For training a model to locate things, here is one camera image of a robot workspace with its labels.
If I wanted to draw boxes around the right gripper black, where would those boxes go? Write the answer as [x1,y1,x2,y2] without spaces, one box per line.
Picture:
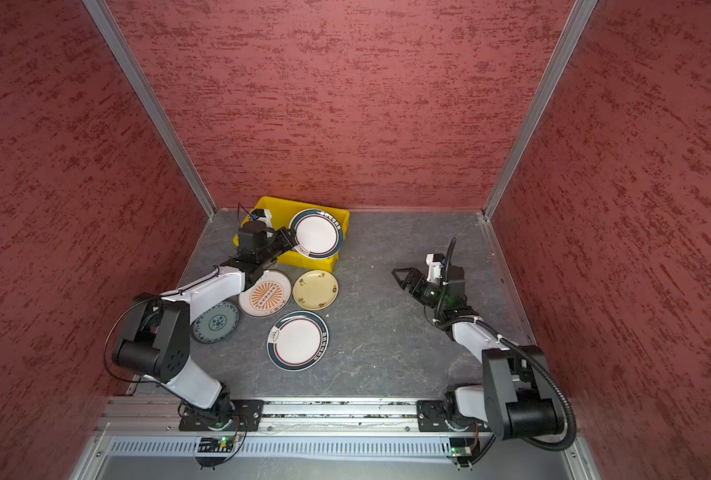
[391,267,447,309]

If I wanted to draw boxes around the white plate green rim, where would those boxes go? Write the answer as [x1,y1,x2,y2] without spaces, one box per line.
[290,209,346,260]
[267,311,330,372]

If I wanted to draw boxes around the cream plate small motifs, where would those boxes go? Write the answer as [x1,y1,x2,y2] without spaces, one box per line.
[293,270,340,311]

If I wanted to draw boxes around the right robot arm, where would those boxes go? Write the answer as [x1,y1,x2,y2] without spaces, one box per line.
[391,261,577,451]

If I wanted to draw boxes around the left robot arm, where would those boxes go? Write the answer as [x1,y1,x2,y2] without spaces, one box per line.
[103,220,299,431]

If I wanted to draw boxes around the yellow plastic bin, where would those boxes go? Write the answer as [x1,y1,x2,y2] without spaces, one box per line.
[238,196,351,273]

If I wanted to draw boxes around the white plate orange sunburst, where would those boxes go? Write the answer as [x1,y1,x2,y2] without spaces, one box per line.
[238,270,292,318]

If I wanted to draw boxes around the teal patterned small plate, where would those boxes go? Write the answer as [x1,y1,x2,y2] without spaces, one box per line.
[191,301,241,345]

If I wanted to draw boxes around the right controller board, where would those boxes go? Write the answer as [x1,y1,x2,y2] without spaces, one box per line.
[447,437,479,468]

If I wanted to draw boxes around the controller board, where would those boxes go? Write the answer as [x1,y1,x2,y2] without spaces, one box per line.
[447,437,479,468]
[197,437,234,455]

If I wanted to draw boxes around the left controller board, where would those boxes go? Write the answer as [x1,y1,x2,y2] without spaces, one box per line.
[197,437,234,455]

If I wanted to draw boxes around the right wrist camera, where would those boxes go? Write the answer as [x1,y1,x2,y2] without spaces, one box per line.
[425,253,445,285]

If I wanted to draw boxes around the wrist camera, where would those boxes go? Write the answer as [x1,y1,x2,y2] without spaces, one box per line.
[250,209,273,228]
[425,253,445,285]

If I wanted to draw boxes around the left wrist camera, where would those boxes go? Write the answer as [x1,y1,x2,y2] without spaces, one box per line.
[250,209,273,228]

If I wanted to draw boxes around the black corrugated cable conduit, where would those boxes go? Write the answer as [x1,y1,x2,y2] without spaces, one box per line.
[441,236,577,452]

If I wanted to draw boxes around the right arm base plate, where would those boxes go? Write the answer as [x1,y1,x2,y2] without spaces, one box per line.
[417,400,475,433]

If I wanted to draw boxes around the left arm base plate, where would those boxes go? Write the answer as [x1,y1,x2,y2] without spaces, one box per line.
[178,399,266,432]

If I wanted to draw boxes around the aluminium front rail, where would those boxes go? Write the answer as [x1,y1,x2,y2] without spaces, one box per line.
[94,395,581,436]

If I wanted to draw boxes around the left aluminium corner post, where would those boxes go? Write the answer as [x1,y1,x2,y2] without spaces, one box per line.
[83,0,219,219]

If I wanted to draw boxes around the aluminium corner post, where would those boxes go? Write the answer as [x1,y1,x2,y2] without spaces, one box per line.
[483,0,597,222]
[83,0,219,219]

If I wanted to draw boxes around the right aluminium corner post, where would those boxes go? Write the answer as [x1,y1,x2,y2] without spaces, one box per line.
[483,0,597,222]

